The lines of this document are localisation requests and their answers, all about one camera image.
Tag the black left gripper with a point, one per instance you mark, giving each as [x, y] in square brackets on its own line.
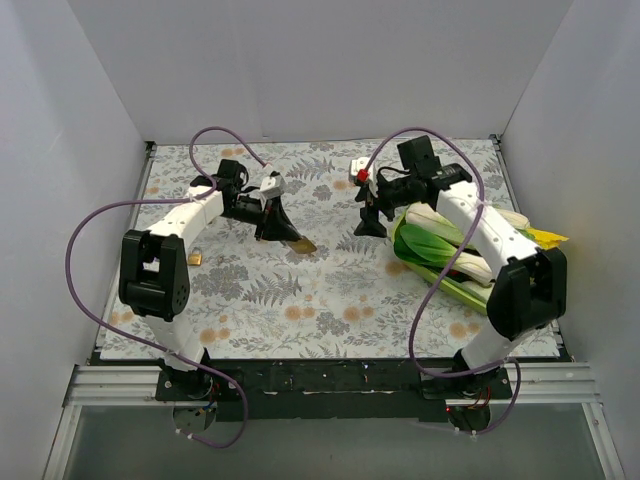
[269, 220]

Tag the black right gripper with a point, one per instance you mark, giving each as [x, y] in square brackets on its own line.
[370, 201]

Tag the brass padlock with steel shackle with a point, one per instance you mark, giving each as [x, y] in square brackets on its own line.
[195, 257]

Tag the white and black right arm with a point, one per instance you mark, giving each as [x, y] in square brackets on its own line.
[529, 282]

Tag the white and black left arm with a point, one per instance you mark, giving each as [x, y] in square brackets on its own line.
[154, 279]

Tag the floral patterned table mat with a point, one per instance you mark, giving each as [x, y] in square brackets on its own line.
[351, 298]

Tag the green bok choy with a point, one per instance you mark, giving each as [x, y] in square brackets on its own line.
[421, 247]

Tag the green plastic tray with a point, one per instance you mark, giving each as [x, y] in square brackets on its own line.
[455, 284]

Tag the green napa cabbage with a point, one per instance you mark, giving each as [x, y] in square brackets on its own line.
[515, 219]

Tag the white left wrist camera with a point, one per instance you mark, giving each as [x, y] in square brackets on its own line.
[272, 186]

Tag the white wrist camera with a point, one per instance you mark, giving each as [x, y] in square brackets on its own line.
[362, 174]
[272, 186]

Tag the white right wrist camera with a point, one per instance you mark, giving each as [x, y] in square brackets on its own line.
[362, 174]

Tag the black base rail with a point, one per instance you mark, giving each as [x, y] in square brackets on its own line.
[283, 389]

